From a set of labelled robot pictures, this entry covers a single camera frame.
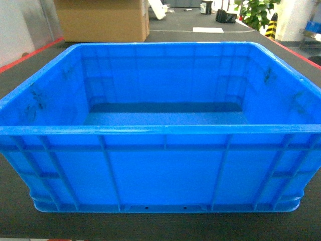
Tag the blue bin far right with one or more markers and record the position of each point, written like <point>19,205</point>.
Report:
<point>314,27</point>

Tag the white flat board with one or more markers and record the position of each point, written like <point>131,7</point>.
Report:
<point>207,30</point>

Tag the yellow black striped bollard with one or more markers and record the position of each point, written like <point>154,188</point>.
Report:
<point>271,29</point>

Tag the green potted plant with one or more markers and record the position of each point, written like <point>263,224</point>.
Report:
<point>253,13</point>

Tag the white tilted panel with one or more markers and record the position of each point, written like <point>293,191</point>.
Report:
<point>158,8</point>

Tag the black bag on floor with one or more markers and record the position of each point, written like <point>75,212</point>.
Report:
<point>224,17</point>

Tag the large brown cardboard box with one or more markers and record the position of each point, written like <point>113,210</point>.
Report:
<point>103,21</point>

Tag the large blue plastic crate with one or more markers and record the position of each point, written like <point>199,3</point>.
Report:
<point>164,127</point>

